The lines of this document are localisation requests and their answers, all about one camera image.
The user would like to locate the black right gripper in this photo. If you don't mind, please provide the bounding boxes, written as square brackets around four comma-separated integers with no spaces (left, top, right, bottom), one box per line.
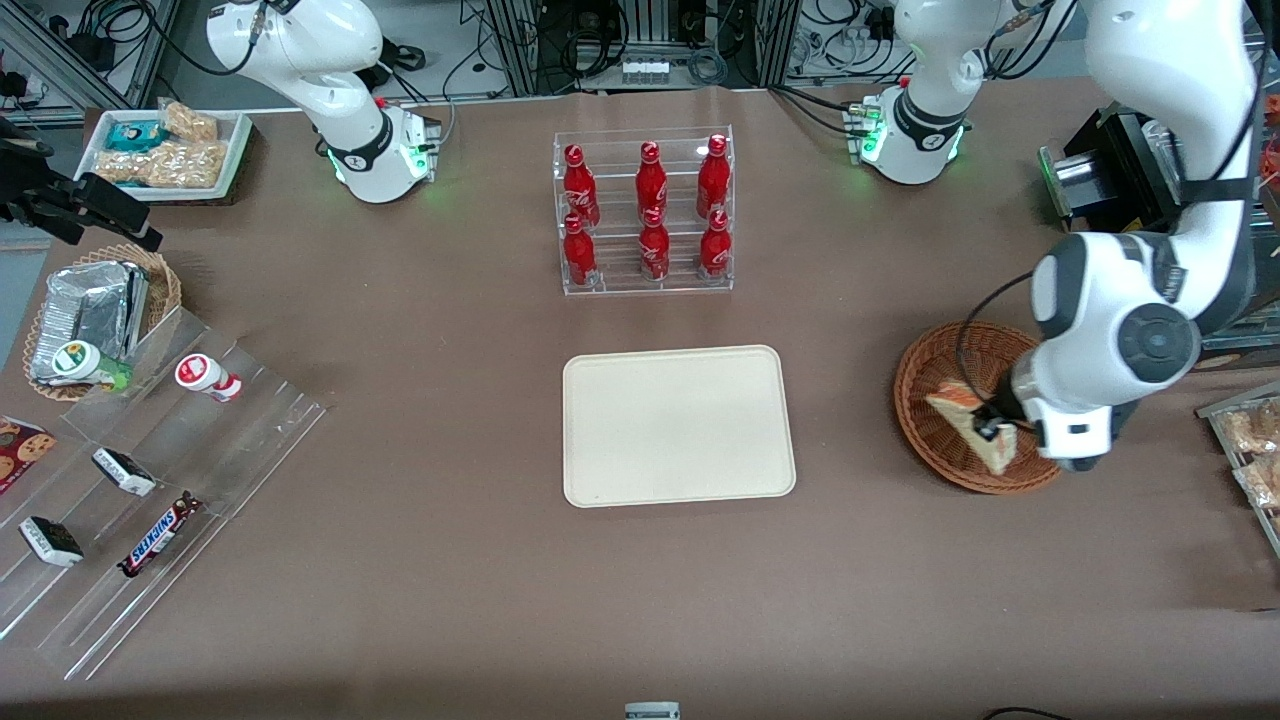
[0,170,163,253]

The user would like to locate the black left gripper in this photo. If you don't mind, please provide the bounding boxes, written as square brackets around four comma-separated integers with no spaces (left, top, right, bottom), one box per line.
[972,372,1046,447]

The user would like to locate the triangle sandwich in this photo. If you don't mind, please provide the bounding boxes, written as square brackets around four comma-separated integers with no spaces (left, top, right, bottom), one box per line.
[925,380,1019,477]

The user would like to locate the brown round wicker basket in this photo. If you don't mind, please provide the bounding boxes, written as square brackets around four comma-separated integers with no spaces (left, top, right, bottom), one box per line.
[893,320,1066,496]

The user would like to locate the small tan wicker basket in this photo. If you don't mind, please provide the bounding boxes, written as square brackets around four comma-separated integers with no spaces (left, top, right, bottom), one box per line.
[22,243,183,403]

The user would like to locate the white rectangular snack tray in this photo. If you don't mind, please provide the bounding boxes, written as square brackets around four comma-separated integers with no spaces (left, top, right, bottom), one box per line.
[73,108,254,204]

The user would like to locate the tray of pastries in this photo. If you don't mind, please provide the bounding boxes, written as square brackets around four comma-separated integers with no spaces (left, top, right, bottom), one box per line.
[1197,380,1280,558]

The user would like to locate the beige rectangular tray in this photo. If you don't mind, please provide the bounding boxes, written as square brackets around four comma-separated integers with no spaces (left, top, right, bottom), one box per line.
[562,345,798,509]

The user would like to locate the large clear granola bag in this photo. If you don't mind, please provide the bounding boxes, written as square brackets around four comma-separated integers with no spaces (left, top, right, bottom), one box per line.
[94,139,231,191]

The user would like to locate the teal snack packet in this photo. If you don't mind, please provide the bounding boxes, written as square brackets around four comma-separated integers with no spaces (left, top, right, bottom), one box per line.
[105,120,167,153]

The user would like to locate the silver foil package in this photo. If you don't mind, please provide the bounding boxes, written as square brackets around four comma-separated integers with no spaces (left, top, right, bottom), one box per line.
[29,260,152,387]

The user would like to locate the small clear granola bag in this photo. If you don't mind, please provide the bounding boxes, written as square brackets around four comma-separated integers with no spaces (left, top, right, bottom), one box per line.
[158,99,220,144]

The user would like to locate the red white yogurt bottle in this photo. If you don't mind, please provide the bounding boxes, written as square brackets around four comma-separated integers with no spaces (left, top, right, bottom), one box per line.
[175,353,244,403]

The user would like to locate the clear acrylic stepped shelf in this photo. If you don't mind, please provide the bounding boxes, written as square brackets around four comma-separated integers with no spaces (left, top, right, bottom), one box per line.
[0,305,329,683]

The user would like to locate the red cookie package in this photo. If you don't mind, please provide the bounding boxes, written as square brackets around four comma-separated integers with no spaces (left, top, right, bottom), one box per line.
[0,415,58,496]

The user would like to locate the black white snack bar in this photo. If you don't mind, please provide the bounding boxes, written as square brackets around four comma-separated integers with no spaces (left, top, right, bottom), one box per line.
[92,447,158,498]

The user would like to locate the clear bag of snacks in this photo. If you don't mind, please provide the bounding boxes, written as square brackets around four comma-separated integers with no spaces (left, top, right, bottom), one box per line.
[1222,398,1280,454]
[1233,455,1280,509]

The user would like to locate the black yellow countertop machine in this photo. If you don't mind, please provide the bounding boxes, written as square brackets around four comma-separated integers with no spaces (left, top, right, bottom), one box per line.
[1038,100,1280,377]

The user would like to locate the Snickers chocolate bar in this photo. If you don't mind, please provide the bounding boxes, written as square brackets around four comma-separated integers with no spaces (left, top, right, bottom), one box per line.
[117,492,204,579]

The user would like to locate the red cola bottle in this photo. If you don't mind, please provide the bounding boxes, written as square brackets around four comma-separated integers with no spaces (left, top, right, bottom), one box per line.
[562,144,602,229]
[562,213,599,289]
[639,206,672,283]
[696,134,732,221]
[636,141,669,223]
[699,209,732,280]

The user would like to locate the clear acrylic bottle rack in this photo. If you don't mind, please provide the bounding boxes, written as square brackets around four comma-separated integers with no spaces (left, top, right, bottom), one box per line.
[552,125,736,297]

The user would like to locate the black white candy box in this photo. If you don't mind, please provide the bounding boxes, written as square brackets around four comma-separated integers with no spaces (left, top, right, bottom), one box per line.
[18,516,85,568]

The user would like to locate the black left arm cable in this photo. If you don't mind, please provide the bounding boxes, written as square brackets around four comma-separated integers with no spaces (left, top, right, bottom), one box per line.
[954,270,1041,426]

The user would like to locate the aluminium frame rack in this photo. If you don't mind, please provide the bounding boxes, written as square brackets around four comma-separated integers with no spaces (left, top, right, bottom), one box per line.
[485,0,801,98]

